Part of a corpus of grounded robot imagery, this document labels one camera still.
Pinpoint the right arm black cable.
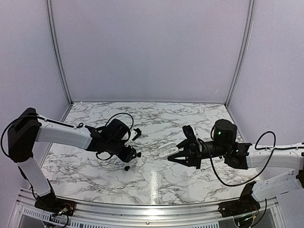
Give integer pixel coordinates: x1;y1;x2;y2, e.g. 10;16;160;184
209;131;277;186

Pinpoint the left aluminium corner post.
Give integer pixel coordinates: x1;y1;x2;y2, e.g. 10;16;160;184
45;0;73;106

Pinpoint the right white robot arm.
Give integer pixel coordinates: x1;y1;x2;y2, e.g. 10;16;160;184
159;139;304;213

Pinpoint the white earbud charging case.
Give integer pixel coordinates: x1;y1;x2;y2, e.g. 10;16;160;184
157;142;179;159

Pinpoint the right aluminium corner post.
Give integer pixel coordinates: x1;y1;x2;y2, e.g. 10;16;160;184
224;0;256;109

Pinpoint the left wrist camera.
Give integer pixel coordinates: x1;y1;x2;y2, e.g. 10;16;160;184
101;118;142;147

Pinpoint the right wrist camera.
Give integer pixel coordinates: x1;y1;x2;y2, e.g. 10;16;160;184
182;125;197;143

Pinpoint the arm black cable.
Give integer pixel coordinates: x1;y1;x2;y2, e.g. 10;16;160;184
0;114;84;160
209;131;277;186

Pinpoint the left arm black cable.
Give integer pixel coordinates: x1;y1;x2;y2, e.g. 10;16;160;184
0;114;84;160

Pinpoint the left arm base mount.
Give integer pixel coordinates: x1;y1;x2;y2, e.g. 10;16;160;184
34;191;76;216

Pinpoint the aluminium corner post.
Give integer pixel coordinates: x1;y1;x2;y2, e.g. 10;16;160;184
45;0;73;106
224;0;256;109

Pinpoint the aluminium front rail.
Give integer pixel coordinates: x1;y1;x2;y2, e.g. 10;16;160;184
14;196;281;228

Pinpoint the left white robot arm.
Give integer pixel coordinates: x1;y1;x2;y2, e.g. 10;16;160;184
2;107;142;211

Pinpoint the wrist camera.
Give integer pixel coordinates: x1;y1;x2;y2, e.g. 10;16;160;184
182;125;197;143
101;118;142;147

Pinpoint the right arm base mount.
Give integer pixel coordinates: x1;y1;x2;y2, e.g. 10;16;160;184
218;181;260;218

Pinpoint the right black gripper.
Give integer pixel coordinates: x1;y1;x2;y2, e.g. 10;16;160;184
167;139;229;170

